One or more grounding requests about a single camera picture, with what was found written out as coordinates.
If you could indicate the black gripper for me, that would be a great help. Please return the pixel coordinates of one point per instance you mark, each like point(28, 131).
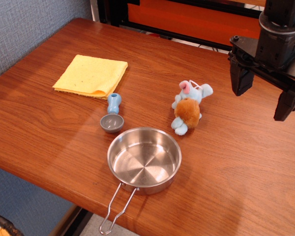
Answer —
point(271, 57)

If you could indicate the stainless steel pan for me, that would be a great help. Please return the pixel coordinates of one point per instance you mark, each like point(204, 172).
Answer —
point(145, 160)

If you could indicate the yellow cloth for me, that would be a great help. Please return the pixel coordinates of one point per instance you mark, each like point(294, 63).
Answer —
point(92, 77)

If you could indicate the orange object at floor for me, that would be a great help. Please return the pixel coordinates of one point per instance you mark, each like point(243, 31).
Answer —
point(7, 228)

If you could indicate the blue and brown plush toy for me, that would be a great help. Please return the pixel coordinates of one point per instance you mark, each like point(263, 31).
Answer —
point(186, 106)

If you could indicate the blue handled grey scoop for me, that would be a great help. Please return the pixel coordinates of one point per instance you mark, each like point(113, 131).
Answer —
point(112, 122)

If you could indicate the orange and black frame panel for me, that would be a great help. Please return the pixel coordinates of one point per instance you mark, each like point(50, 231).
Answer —
point(205, 22)

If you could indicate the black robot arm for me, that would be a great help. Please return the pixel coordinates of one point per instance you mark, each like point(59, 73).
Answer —
point(281, 12)

